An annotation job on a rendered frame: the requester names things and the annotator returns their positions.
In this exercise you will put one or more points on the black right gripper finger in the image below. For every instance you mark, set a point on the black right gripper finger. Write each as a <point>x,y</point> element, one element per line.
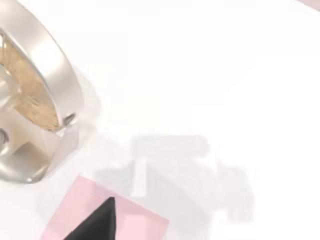
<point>100,225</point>

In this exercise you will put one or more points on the pink square sheet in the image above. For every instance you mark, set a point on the pink square sheet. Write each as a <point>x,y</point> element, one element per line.
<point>140,222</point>

